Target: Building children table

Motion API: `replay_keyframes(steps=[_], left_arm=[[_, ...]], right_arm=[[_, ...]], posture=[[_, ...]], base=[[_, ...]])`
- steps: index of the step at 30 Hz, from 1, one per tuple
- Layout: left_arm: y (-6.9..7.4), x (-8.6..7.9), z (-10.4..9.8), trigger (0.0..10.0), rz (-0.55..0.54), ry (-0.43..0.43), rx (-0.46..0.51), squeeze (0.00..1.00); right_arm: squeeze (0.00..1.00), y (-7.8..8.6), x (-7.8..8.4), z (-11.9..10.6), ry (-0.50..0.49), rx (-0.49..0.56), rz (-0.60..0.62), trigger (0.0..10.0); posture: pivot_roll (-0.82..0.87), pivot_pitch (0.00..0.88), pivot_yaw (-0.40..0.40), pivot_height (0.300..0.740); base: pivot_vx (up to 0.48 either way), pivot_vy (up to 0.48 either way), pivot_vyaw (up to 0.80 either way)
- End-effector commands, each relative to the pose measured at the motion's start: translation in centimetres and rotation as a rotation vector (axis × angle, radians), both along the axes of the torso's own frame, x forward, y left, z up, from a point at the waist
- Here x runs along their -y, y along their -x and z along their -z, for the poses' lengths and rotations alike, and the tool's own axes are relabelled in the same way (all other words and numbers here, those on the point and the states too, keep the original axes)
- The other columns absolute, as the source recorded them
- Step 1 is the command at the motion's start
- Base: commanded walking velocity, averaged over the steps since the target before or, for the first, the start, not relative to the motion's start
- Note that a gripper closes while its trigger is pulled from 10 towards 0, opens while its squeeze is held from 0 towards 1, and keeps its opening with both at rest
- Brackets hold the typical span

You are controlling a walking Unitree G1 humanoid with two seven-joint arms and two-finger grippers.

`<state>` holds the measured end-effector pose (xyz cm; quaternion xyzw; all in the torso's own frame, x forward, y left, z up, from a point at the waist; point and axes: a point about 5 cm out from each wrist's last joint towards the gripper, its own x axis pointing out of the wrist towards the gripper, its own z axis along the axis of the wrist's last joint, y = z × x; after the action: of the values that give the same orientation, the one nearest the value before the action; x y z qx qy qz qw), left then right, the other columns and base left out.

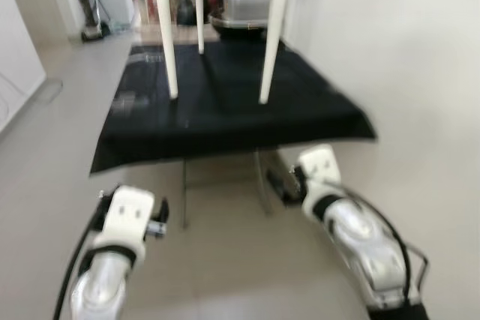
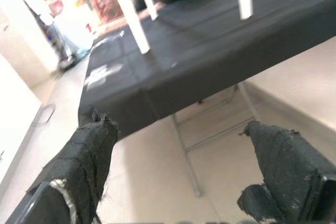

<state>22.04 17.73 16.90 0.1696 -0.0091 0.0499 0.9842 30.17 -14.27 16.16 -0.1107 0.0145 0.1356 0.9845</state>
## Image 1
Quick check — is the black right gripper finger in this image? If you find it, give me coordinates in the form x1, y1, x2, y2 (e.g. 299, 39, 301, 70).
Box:
265, 169, 290, 205

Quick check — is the grey metal folding table leg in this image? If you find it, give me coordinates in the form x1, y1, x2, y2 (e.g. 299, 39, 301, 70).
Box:
180, 159, 190, 229
253, 149, 272, 217

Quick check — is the black table cloth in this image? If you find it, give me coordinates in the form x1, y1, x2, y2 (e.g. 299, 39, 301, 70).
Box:
88, 37, 378, 176

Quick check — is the clear crumpled tape strip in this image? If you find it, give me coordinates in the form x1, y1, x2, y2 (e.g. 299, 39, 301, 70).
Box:
129, 50, 164, 64

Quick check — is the black wok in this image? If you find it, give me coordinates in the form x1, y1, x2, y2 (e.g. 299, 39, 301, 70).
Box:
208, 11, 272, 40

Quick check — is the beige cloth covered bench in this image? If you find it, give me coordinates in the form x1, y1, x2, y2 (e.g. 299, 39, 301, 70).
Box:
133, 22, 218, 45

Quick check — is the clear plastic lidded container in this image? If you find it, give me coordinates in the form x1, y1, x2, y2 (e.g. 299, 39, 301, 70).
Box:
221, 0, 275, 22

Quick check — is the grey vacuum cleaner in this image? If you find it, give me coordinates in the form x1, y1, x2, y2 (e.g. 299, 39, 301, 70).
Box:
75, 0, 112, 42

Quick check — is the black glossy bag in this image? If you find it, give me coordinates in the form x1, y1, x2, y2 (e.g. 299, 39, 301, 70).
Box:
176, 0, 197, 27

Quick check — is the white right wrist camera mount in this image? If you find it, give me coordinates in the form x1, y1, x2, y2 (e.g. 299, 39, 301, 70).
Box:
296, 145, 344, 212

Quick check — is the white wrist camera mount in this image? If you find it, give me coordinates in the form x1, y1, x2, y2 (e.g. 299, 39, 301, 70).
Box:
296, 145, 344, 212
100, 185, 157, 262

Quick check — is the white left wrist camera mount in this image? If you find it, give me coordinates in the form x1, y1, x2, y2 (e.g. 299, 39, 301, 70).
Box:
100, 185, 157, 262

